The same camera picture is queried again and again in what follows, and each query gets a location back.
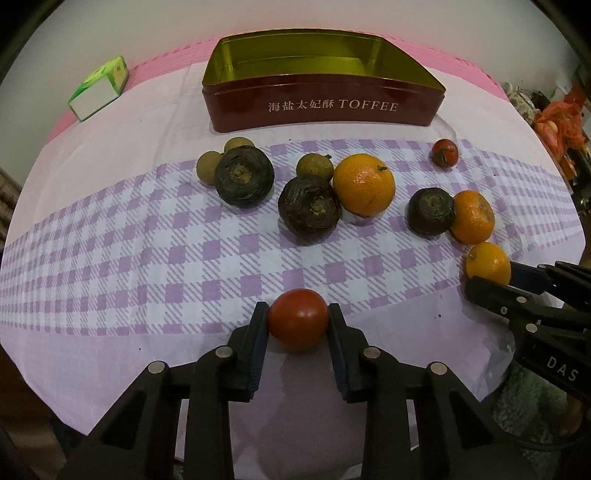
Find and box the dark dried fruit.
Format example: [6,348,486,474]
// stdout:
[214,145,274,208]
[277,175,342,242]
[407,187,456,237]

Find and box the spotted orange tangerine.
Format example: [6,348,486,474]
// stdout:
[450,190,496,245]

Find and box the large round orange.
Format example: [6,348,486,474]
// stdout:
[332,153,396,217]

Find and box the dark dried fruit right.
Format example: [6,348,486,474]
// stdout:
[407,187,456,237]

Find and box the brown longan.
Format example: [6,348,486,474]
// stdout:
[224,136,254,153]
[295,153,335,181]
[195,151,222,185]

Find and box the small red cherry tomato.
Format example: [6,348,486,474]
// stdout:
[430,139,459,168]

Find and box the red toffee tin box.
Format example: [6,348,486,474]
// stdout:
[202,29,446,133]

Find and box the purple checked tablecloth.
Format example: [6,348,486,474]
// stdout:
[1,41,585,432]

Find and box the brown longan far left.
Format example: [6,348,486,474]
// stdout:
[195,151,222,185]

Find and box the large red tomato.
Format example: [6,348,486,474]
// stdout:
[267,289,329,351]

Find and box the orange red plastic bag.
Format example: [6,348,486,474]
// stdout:
[533,85,588,162]

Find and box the brown longan middle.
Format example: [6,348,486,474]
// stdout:
[295,153,335,181]

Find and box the dark dried fruit left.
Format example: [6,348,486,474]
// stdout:
[214,145,274,208]

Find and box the dark dried fruit middle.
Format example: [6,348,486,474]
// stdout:
[277,175,342,242]

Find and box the brown longan upper left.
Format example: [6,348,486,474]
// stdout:
[224,136,254,153]

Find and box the green white small carton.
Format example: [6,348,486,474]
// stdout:
[68,55,129,122]

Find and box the small orange tangerine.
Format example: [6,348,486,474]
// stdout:
[465,242,511,285]

